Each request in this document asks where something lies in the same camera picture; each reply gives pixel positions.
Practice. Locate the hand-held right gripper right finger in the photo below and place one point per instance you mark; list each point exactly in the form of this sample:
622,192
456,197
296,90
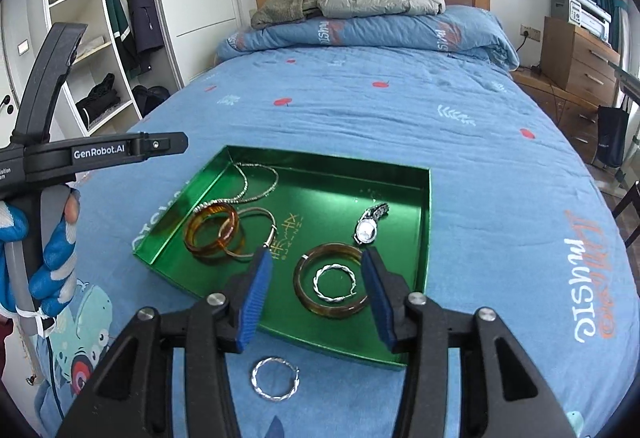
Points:
377,303

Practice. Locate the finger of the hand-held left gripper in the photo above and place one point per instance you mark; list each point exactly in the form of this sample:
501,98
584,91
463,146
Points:
160,144

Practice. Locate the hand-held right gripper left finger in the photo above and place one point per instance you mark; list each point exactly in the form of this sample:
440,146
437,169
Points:
255,303

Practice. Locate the dark amber bangle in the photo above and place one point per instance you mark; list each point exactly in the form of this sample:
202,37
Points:
302,298

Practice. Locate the narrow orange amber bangle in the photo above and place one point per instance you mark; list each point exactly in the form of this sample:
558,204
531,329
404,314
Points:
241,238

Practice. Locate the silver wristwatch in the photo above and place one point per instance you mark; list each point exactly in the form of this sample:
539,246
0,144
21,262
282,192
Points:
366,230

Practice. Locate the twisted silver hoop earring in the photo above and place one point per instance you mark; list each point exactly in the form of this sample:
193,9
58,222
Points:
257,388

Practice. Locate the wide orange amber bangle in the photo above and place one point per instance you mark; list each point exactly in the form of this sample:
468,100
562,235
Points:
192,243

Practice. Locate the thin silver double bangle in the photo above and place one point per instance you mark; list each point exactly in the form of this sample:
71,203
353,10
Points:
267,214

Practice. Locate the green metal tray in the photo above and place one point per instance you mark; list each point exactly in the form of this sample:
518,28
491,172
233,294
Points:
320,208

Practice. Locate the person's left hand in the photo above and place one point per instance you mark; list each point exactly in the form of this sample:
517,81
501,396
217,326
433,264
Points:
55,258

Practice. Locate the black bag in wardrobe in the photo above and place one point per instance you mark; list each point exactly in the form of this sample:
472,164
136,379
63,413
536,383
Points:
152,99

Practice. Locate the folded black clothes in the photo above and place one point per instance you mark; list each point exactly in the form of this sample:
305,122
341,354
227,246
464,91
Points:
97,103

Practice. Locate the white door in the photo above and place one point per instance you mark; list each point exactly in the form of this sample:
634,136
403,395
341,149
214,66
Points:
7,68

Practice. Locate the green and white hanging jacket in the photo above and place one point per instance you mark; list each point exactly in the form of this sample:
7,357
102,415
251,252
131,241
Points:
116,28

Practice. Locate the dark hanging jacket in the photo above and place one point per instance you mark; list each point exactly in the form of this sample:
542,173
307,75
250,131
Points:
145,8

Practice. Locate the white wardrobe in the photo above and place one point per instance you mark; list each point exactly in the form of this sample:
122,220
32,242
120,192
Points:
200,8

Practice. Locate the blue dinosaur print bedsheet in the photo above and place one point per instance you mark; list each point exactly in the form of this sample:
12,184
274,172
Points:
400,128

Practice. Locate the olive fleece jacket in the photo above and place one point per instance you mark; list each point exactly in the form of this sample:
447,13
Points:
282,10

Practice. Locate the folded blue duvet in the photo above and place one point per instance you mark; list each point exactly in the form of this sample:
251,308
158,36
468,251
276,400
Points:
380,30

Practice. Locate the wooden nightstand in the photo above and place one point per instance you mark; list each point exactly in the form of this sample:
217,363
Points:
550,113

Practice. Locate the black tote bag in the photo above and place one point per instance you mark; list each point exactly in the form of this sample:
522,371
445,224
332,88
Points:
612,138

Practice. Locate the wooden drawer chest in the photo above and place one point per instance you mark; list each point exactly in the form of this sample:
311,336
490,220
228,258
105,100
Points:
575,63

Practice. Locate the grey desk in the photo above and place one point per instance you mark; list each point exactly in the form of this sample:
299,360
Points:
627,83

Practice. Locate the white printer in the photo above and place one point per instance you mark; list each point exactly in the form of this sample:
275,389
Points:
580,13

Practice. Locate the white light switch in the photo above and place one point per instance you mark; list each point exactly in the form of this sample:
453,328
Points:
23,49

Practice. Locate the wall socket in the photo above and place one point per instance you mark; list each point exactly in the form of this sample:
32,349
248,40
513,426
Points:
530,32

